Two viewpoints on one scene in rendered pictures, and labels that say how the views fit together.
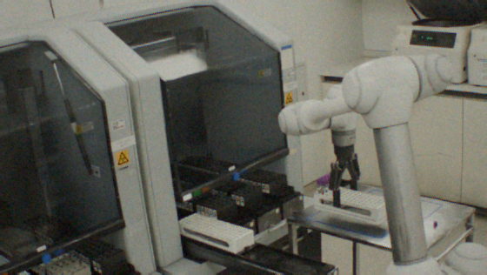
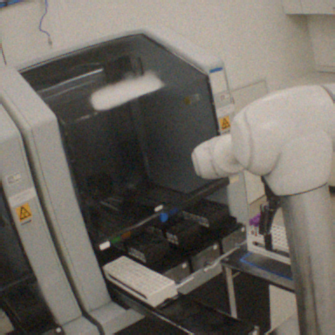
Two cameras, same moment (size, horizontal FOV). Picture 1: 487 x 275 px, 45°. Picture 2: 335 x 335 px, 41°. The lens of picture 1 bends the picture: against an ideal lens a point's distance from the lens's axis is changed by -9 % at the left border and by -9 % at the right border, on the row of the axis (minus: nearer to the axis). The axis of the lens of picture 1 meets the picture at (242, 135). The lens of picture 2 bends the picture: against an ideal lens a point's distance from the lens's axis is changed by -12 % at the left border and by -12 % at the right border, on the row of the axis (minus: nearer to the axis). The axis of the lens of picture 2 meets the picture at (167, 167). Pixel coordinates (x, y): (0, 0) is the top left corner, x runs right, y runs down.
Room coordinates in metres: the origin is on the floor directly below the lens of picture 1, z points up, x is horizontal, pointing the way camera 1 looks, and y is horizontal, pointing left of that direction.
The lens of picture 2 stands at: (0.79, -0.31, 1.70)
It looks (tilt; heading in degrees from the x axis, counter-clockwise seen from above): 19 degrees down; 11
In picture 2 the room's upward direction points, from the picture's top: 12 degrees counter-clockwise
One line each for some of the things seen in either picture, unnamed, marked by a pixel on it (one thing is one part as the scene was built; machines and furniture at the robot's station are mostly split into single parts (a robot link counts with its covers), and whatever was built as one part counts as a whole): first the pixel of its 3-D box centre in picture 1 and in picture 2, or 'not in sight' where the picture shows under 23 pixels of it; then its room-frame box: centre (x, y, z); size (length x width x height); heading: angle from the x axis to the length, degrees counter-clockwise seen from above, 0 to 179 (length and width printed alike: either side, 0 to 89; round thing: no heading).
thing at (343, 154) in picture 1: (343, 156); (276, 194); (2.15, -0.36, 1.07); 0.08 x 0.07 x 0.09; 134
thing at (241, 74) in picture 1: (185, 91); (110, 125); (2.51, 0.21, 1.28); 0.61 x 0.51 x 0.63; 136
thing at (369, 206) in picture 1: (352, 204); (286, 245); (2.13, -0.38, 0.89); 0.30 x 0.10 x 0.06; 44
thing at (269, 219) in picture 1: (212, 202); (154, 235); (2.56, 0.15, 0.78); 0.73 x 0.14 x 0.09; 46
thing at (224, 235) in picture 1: (215, 233); (138, 281); (2.11, 0.13, 0.83); 0.30 x 0.10 x 0.06; 46
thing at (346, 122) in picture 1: (338, 107); not in sight; (2.15, -0.34, 1.25); 0.13 x 0.11 x 0.16; 110
